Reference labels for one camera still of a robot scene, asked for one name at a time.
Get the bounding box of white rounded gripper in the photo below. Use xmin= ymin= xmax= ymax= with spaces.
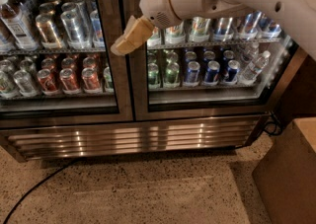
xmin=111 ymin=0 xmax=183 ymax=56

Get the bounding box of glass fridge door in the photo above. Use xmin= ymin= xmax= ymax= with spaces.
xmin=0 ymin=0 xmax=131 ymax=130
xmin=124 ymin=0 xmax=308 ymax=121

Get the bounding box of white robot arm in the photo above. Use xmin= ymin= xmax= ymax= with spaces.
xmin=111 ymin=0 xmax=316 ymax=59

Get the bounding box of stainless steel beverage fridge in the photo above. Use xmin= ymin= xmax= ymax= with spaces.
xmin=0 ymin=0 xmax=309 ymax=164

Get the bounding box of white green soda can left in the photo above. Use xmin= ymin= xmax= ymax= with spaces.
xmin=147 ymin=27 xmax=161 ymax=46

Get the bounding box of white green soda can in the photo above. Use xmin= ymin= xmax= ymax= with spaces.
xmin=189 ymin=17 xmax=211 ymax=42
xmin=147 ymin=27 xmax=161 ymax=46
xmin=165 ymin=23 xmax=185 ymax=44

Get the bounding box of white green soda can middle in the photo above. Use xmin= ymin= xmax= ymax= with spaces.
xmin=165 ymin=23 xmax=185 ymax=44

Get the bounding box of white green soda can right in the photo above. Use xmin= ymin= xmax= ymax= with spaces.
xmin=189 ymin=17 xmax=211 ymax=42

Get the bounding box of silver soda can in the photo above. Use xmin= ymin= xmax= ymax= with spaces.
xmin=60 ymin=11 xmax=91 ymax=49

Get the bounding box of blue soda can left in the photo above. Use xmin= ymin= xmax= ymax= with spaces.
xmin=184 ymin=61 xmax=200 ymax=86

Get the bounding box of blue soda can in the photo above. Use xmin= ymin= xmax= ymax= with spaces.
xmin=184 ymin=61 xmax=200 ymax=86
xmin=203 ymin=61 xmax=220 ymax=86
xmin=222 ymin=60 xmax=240 ymax=84

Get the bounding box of red soda can right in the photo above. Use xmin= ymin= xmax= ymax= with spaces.
xmin=81 ymin=68 xmax=102 ymax=94

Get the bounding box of red soda can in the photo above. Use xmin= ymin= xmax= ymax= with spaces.
xmin=59 ymin=68 xmax=81 ymax=95
xmin=37 ymin=69 xmax=60 ymax=95
xmin=81 ymin=68 xmax=102 ymax=94

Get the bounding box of copper soda can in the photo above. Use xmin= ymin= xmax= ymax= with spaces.
xmin=36 ymin=14 xmax=65 ymax=49

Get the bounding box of blue soda can middle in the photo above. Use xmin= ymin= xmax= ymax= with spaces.
xmin=203 ymin=61 xmax=220 ymax=86

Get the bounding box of red soda can middle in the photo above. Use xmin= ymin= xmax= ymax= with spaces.
xmin=59 ymin=68 xmax=81 ymax=95

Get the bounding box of blue soda can right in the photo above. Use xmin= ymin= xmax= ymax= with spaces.
xmin=222 ymin=60 xmax=240 ymax=84

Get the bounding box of red soda can left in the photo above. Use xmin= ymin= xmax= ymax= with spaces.
xmin=37 ymin=69 xmax=60 ymax=95

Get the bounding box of brown tea bottle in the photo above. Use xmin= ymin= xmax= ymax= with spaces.
xmin=0 ymin=0 xmax=39 ymax=50

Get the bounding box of clear water bottle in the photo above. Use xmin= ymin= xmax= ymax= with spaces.
xmin=239 ymin=50 xmax=271 ymax=85

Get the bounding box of brown cardboard box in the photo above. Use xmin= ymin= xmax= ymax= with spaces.
xmin=253 ymin=117 xmax=316 ymax=224

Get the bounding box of black coiled power cable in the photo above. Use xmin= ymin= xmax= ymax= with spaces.
xmin=262 ymin=112 xmax=284 ymax=137

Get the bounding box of black floor cable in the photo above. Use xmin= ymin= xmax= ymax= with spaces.
xmin=2 ymin=158 xmax=80 ymax=224

